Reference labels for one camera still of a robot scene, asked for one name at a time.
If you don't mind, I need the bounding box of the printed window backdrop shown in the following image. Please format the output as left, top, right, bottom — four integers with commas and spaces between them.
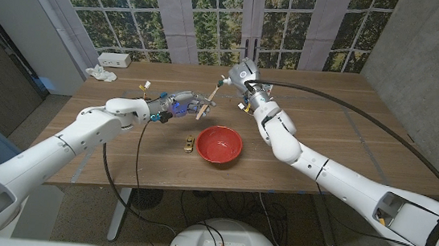
40, 0, 402, 86

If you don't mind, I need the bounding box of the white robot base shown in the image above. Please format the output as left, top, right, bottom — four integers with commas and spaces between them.
166, 213, 285, 246

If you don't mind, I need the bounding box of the white floor cable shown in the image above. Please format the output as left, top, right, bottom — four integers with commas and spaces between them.
254, 192, 303, 246

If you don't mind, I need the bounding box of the red bowl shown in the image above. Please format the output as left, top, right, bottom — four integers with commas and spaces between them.
193, 122, 246, 166

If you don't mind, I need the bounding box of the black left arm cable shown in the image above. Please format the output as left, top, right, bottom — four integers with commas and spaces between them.
94, 115, 188, 237

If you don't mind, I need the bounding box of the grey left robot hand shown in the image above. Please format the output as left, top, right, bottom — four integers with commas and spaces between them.
158, 88, 219, 124

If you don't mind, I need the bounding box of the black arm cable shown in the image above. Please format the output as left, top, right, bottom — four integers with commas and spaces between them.
94, 115, 188, 237
234, 78, 439, 216

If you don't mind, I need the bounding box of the crumpled white tissue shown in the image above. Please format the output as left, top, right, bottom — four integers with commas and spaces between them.
84, 63, 119, 83

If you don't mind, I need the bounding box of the white power strip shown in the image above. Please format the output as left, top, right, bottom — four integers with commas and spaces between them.
96, 50, 133, 70

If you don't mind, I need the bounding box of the yellow toy car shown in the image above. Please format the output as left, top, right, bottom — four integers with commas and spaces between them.
183, 134, 195, 154

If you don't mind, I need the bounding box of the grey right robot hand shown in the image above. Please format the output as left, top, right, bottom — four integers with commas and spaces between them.
221, 55, 276, 103

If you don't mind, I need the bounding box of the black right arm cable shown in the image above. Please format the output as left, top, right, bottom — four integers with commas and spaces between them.
234, 78, 439, 216

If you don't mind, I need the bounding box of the black round floor fan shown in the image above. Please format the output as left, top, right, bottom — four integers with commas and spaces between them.
129, 187, 165, 214

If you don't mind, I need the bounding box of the black floor cable tangle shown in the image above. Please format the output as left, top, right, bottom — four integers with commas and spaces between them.
176, 187, 291, 238

